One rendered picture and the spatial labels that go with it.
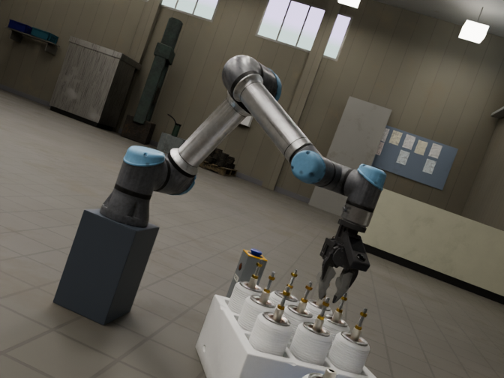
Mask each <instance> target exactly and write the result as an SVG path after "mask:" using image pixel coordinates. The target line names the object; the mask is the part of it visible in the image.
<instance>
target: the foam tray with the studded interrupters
mask: <svg viewBox="0 0 504 378"><path fill-rule="evenodd" d="M229 301H230V298H227V297H224V296H221V295H214V297H213V299H212V302H211V305H210V308H209V310H208V314H207V316H206V318H205V322H204V324H203V327H202V331H201V332H200V335H199V339H198V341H197V343H196V351H197V353H198V356H199V359H200V361H201V364H202V367H203V370H204V372H205V375H206V378H302V377H303V376H305V375H307V374H311V373H319V374H324V373H325V372H326V368H331V369H333V370H335V371H336V372H337V375H336V377H335V378H376V377H375V376H374V375H373V374H372V373H371V372H370V371H369V370H368V369H367V368H366V367H365V366H364V367H363V369H362V372H361V375H360V374H357V373H350V372H347V371H343V370H338V369H337V368H336V367H335V366H334V365H333V364H332V363H331V362H330V361H329V360H328V359H327V358H328V356H329V352H330V351H328V353H327V356H326V358H325V361H324V364H323V366H321V365H317V364H311V363H307V362H304V361H299V360H297V359H296V358H295V357H294V356H293V354H292V353H291V352H290V345H291V343H292V341H289V342H288V344H287V346H286V350H285V352H284V354H283V357H281V356H277V355H272V354H268V353H264V352H258V351H256V350H255V349H253V347H252V346H251V344H250V342H249V338H250V336H251V331H245V330H243V329H242V328H241V327H240V325H239V324H238V322H237V321H238V319H239V316H240V314H238V313H233V312H232V311H231V310H230V309H229V307H228V306H227V305H228V304H229Z"/></svg>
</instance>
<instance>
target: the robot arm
mask: <svg viewBox="0 0 504 378"><path fill-rule="evenodd" d="M222 80H223V84H224V86H225V87H226V89H227V98H226V99H225V100H224V101H223V102H222V103H221V104H220V105H219V106H218V107H217V109H216V110H215V111H214V112H213V113H212V114H211V115H210V116H209V117H208V118H207V119H206V120H205V121H204V122H203V123H202V124H201V125H200V126H199V127H198V128H197V129H196V130H195V131H194V132H193V134H192V135H191V136H190V137H189V138H188V139H187V140H186V141H185V142H184V143H183V144H182V145H181V147H180V148H172V149H171V150H170V151H169V152H168V154H167V155H166V156H165V154H164V153H163V152H161V151H158V150H155V149H153V148H147V147H143V146H137V145H134V146H131V147H130V148H128V150H127V152H126V155H125V156H124V158H123V163H122V165H121V169H120V171H119V174H118V178H117V180H116V183H115V187H114V189H113V191H112V193H111V194H110V195H109V196H108V197H107V199H106V200H105V202H104V203H103V205H102V206H101V208H100V213H101V214H102V215H103V216H105V217H107V218H109V219H111V220H113V221H117V222H119V223H122V224H126V225H129V226H133V227H147V225H148V222H149V202H150V199H151V197H152V193H153V191H156V192H160V193H164V194H169V195H182V194H186V193H187V192H188V191H190V190H191V188H192V187H193V186H194V184H195V179H196V177H197V173H198V166H199V165H200V164H201V163H202V162H203V161H204V160H205V159H206V158H207V157H208V156H209V155H210V154H211V153H212V152H213V151H214V150H215V149H216V148H217V147H218V146H219V145H220V144H221V143H222V142H223V141H224V140H225V139H226V138H227V136H228V135H229V134H230V133H231V132H232V131H233V130H234V129H235V128H236V127H237V126H238V125H239V124H240V123H241V122H242V121H243V120H244V119H245V118H246V117H247V116H253V117H254V118H255V119H256V121H257V122H258V123H259V125H260V126H261V128H262V129H263V130H264V131H265V132H266V133H267V135H268V136H269V138H270V139H271V140H272V142H273V143H274V144H275V145H276V146H277V148H278V149H279V150H280V152H281V153H282V154H283V156H284V157H285V158H286V159H287V160H288V162H289V163H290V164H291V169H292V173H293V175H294V176H295V177H296V178H297V179H299V180H300V181H302V182H304V183H308V184H312V185H316V186H318V187H320V188H325V189H327V190H330V191H333V192H335V193H338V194H341V195H344V196H346V197H347V200H346V204H345V206H344V207H343V212H342V215H341V217H342V218H343V219H340V218H339V221H338V224H340V226H339V227H338V230H337V233H336V236H335V238H334V236H333V237H332V238H327V237H326V238H325V242H324V244H323V246H322V250H321V252H320V256H321V257H322V258H323V259H324V260H323V262H322V271H320V272H319V273H318V274H317V276H316V279H317V282H318V284H319V289H318V293H319V299H321V300H322V299H323V297H324V296H325V295H326V290H327V289H328V288H329V284H330V281H331V279H332V278H334V277H335V275H336V272H335V270H334V268H333V267H335V268H338V267H339V266H340V267H343V270H342V272H341V274H340V277H337V278H336V281H335V286H336V287H337V292H336V293H335V295H334V298H333V301H332V303H336V302H337V301H338V300H339V299H340V298H341V297H342V296H343V295H344V294H345V293H346V291H347V290H348V289H349V288H350V287H351V286H352V284H353V282H354V281H355V279H356V278H357V275H358V273H359V270H360V271H363V272H366V271H367V270H368V269H369V267H370V266H371V265H370V263H369V260H368V256H367V254H366V251H365V247H364V245H363V242H362V238H361V236H360V235H357V234H358V232H361V233H365V231H366V229H367V228H365V227H368V226H369V223H370V222H371V218H372V216H373V213H374V209H375V208H376V205H377V202H378V199H379V198H380V194H381V192H382V190H383V185H384V183H385V180H386V173H385V172H384V171H382V170H381V169H377V168H375V167H372V166H368V165H366V164H361V165H360V166H359V168H358V169H352V168H349V167H347V166H344V165H341V164H339V163H335V162H334V161H332V160H329V159H327V158H325V157H323V156H322V155H321V154H320V153H319V152H318V150H317V149H316V148H315V147H314V145H313V144H312V143H311V141H310V140H309V139H308V138H307V137H306V136H305V135H304V133H303V132H302V131H301V130H300V128H299V127H298V126H297V125H296V123H295V122H294V121H293V120H292V119H291V118H290V117H289V115H288V114H287V113H286V111H285V110H284V109H283V108H282V106H281V105H280V104H279V103H278V100H279V98H280V96H281V88H282V85H281V81H280V79H279V77H278V75H277V74H275V73H274V71H273V70H271V69H270V68H267V67H265V66H264V65H262V64H260V63H259V62H258V61H257V60H255V59H254V58H252V57H250V56H247V55H237V56H234V57H232V58H231V59H230V60H229V61H228V62H227V63H226V64H225V65H224V67H223V70H222ZM372 212H373V213H372ZM323 248H324V249H323Z"/></svg>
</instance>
